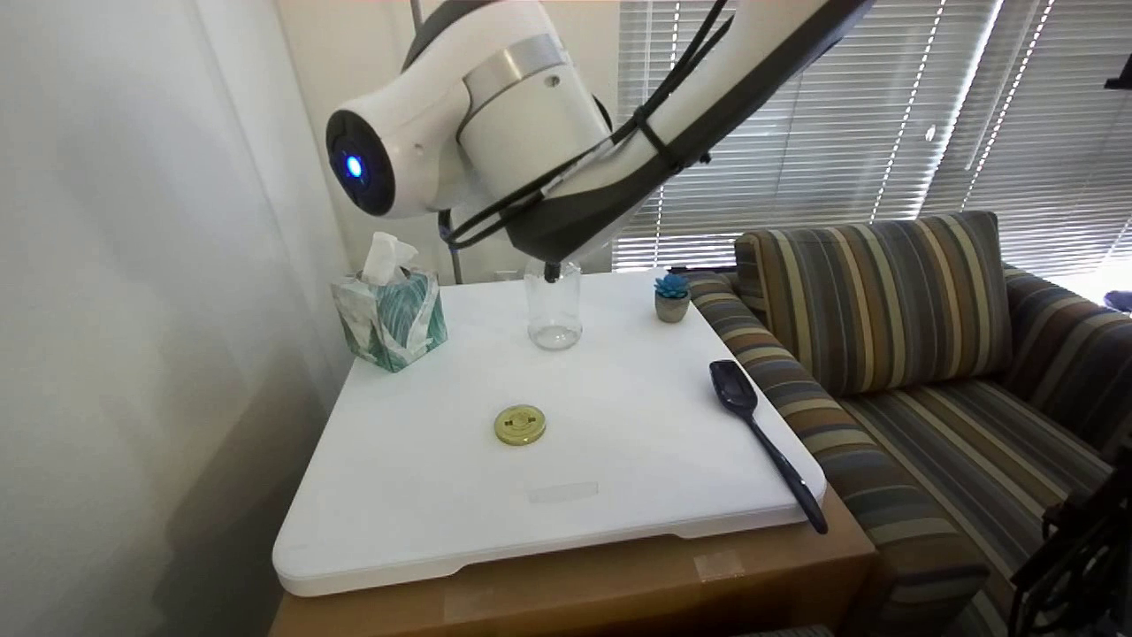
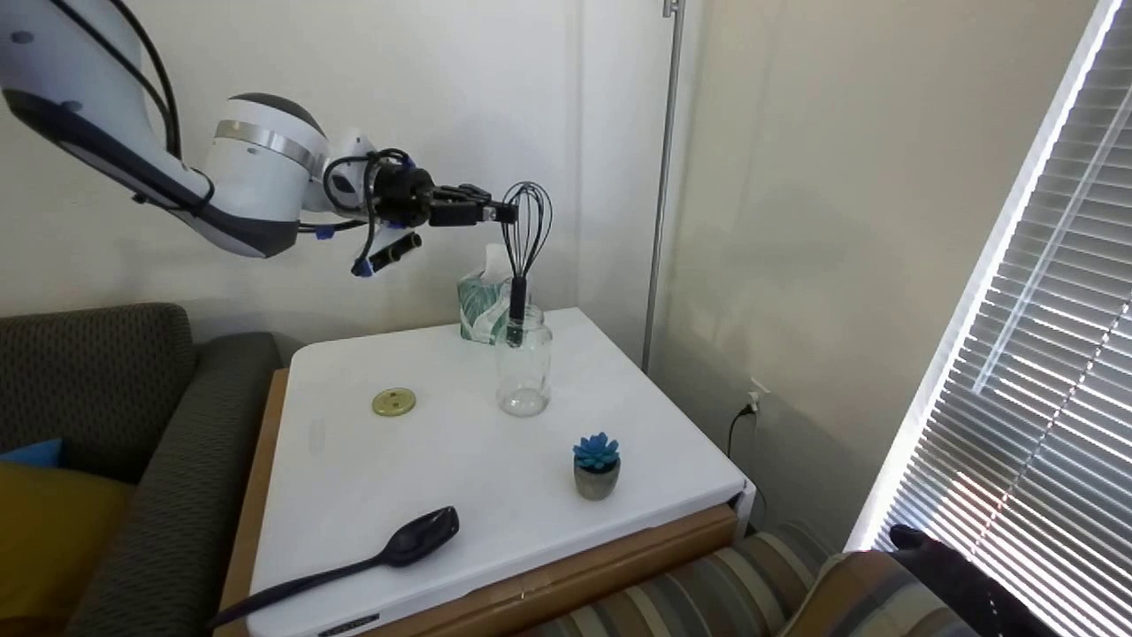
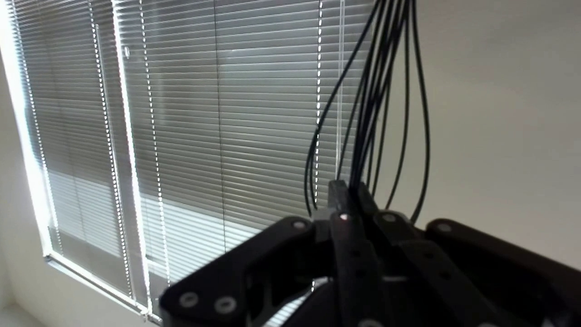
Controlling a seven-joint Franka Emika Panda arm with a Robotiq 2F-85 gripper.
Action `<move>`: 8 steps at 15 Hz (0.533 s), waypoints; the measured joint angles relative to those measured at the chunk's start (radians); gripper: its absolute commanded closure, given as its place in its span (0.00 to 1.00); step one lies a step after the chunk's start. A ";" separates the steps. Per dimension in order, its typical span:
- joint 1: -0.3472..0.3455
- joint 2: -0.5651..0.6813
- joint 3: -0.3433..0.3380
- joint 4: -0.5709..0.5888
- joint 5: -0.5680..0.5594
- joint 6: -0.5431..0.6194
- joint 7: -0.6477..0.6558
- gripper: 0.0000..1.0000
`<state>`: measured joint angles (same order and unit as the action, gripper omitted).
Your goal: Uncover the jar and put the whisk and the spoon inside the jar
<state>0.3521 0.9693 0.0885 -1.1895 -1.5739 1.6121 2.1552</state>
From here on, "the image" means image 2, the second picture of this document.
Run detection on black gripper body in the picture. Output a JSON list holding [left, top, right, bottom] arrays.
[[370, 163, 440, 232]]

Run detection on black wire whisk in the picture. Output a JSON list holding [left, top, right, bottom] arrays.
[[499, 176, 555, 352]]

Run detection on gold metal jar lid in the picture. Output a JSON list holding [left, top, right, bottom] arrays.
[[369, 385, 422, 420]]

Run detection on clear glass jar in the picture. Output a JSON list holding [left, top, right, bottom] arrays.
[[495, 308, 559, 420]]

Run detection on black plastic spoon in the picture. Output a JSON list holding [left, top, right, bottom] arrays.
[[207, 502, 462, 634]]

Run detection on white plastic table board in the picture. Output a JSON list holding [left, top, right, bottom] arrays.
[[243, 308, 758, 637]]

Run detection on small blue potted succulent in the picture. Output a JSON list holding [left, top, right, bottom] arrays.
[[569, 429, 627, 502]]

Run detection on dark grey sofa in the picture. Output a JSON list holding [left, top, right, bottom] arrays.
[[0, 303, 305, 637]]

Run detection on wooden table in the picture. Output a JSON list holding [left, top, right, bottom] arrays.
[[213, 364, 740, 637]]

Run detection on small black strip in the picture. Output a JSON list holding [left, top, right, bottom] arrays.
[[316, 610, 383, 637]]

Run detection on striped fabric sofa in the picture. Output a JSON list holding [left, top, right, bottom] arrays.
[[516, 527, 828, 637]]

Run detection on blue cushion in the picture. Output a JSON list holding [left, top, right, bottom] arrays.
[[0, 437, 66, 474]]

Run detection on yellow cushion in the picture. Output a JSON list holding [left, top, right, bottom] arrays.
[[0, 458, 139, 630]]

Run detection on striped sofa cushion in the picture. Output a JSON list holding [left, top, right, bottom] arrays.
[[773, 547, 982, 637]]

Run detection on white window blinds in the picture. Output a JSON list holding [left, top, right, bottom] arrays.
[[846, 0, 1132, 637]]

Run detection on black power cable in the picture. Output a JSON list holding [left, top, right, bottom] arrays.
[[721, 393, 765, 464]]

